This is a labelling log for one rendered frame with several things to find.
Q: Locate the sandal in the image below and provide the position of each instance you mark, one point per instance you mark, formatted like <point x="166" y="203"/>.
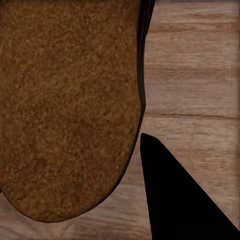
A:
<point x="72" y="101"/>

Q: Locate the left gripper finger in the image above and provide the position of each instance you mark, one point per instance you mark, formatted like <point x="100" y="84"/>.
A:
<point x="179" y="209"/>

